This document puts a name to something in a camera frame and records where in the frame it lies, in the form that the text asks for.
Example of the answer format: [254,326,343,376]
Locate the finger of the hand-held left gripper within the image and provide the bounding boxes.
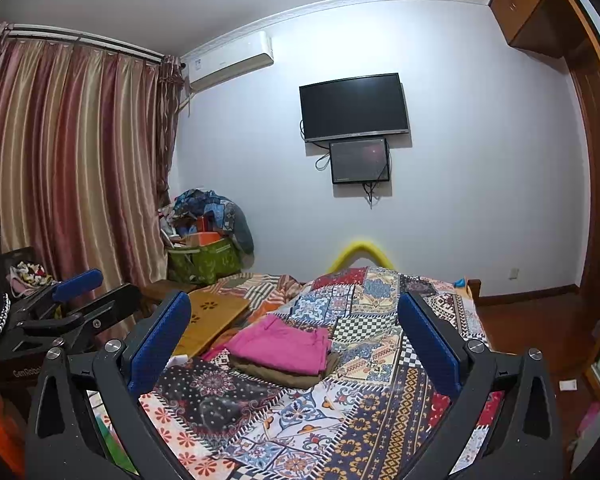
[15,283,142,349]
[7,269,104,332]

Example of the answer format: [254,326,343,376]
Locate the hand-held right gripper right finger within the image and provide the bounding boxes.
[397,290,566,480]

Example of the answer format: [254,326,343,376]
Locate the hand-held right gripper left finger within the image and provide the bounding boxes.
[24,290,193,480]

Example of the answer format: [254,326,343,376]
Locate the pink pants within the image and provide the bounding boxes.
[226,314,334,377]

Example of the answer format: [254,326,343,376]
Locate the olive green pants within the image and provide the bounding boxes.
[229,351,342,391]

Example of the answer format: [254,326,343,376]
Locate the dark wooden stool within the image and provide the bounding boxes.
[139,280,197,307]

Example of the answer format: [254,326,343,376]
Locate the floral cloth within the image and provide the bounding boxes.
[9,260,52,297]

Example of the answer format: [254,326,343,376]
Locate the wooden lap desk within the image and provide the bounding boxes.
[171,287,252,359]

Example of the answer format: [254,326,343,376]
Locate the orange bag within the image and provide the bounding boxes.
[0,394,27,477]

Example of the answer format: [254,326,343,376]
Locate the green patterned bag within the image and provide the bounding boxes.
[167,237,242,287]

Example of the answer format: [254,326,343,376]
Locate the yellow curved tube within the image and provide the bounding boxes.
[329,240,397,274]

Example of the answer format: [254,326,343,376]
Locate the striped orange bed sheet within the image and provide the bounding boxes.
[214,273,303,311]

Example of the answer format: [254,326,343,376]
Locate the striped pink beige curtain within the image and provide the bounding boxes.
[0,22,182,293]

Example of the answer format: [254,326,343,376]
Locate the patchwork printed blanket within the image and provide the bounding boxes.
[94,265,506,480]

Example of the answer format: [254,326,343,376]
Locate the pile of patterned cloths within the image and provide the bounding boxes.
[159,188,256,257]

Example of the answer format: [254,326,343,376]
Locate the white air conditioner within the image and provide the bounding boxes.
[182,30,275,94]

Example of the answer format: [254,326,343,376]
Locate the wooden overhead cabinet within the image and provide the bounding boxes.
[488,0,583,59]

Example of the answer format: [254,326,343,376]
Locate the small black wall monitor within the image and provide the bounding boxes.
[328,137,391,185]

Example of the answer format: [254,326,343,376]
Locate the curtain rail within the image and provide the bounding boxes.
[2,22,164,65]

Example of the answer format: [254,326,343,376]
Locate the black wall television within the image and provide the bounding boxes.
[298,73,411,144]

